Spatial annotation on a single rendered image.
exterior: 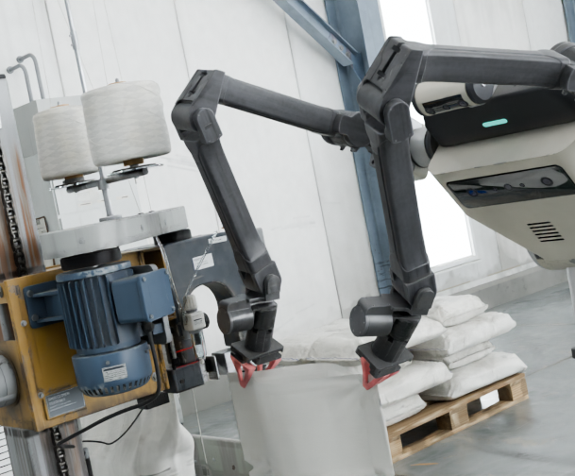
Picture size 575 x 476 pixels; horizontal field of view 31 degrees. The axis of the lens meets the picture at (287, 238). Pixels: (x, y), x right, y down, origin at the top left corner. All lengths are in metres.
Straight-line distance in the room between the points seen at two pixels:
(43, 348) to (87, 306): 0.20
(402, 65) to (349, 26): 6.72
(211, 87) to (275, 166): 5.74
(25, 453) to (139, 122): 0.73
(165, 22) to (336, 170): 1.82
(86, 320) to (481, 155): 0.86
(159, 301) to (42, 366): 0.31
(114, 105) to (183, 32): 5.41
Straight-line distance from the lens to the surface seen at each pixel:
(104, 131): 2.11
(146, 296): 1.98
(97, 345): 2.04
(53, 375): 2.20
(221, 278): 2.41
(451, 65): 1.70
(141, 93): 2.12
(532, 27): 10.37
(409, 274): 1.83
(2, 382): 2.19
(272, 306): 2.18
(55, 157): 2.34
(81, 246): 2.00
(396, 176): 1.73
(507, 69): 1.77
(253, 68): 7.80
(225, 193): 2.08
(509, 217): 2.25
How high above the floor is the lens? 1.42
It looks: 3 degrees down
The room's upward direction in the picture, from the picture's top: 11 degrees counter-clockwise
